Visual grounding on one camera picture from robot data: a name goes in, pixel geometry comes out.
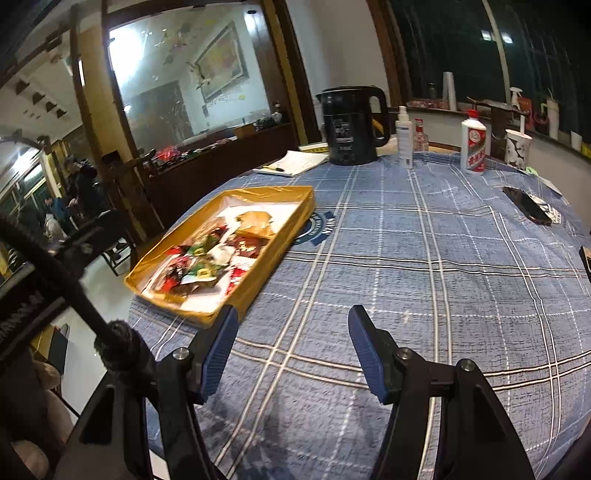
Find black braided cable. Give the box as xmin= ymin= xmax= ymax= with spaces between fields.
xmin=0 ymin=215 xmax=158 ymax=386

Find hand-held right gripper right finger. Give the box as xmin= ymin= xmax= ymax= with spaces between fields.
xmin=348 ymin=305 xmax=536 ymax=480

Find blue plaid tablecloth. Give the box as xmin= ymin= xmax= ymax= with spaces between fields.
xmin=128 ymin=150 xmax=591 ymax=480

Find printed card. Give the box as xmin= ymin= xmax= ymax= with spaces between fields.
xmin=526 ymin=193 xmax=563 ymax=223

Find white notebook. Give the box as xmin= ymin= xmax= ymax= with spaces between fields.
xmin=253 ymin=150 xmax=329 ymax=177

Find black electric kettle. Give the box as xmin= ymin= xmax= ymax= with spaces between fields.
xmin=316 ymin=85 xmax=389 ymax=166

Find white bottle with red label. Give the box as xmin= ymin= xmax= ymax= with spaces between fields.
xmin=460 ymin=109 xmax=487 ymax=176

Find white paper roll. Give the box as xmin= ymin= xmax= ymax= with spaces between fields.
xmin=442 ymin=71 xmax=458 ymax=112

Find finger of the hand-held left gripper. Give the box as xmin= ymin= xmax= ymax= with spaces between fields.
xmin=48 ymin=210 xmax=125 ymax=282

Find black remote control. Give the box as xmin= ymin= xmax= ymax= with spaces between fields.
xmin=502 ymin=186 xmax=553 ymax=226

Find dark wooden chair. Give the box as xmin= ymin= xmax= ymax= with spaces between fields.
xmin=466 ymin=97 xmax=532 ymax=160

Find framed wall picture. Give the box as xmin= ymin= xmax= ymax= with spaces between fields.
xmin=193 ymin=22 xmax=251 ymax=101

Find white spray bottle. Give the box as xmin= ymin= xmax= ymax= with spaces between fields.
xmin=396 ymin=105 xmax=414 ymax=169

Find yellow cardboard tray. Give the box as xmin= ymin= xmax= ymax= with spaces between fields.
xmin=124 ymin=185 xmax=317 ymax=328

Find white paper cup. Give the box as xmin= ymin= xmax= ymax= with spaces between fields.
xmin=504 ymin=129 xmax=533 ymax=172

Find white tumbler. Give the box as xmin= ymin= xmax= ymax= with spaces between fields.
xmin=546 ymin=96 xmax=560 ymax=138

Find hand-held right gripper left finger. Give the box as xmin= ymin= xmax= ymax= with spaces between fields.
xmin=55 ymin=305 xmax=238 ymax=480

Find pile of assorted snack packets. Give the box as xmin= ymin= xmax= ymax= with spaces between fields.
xmin=150 ymin=211 xmax=278 ymax=296

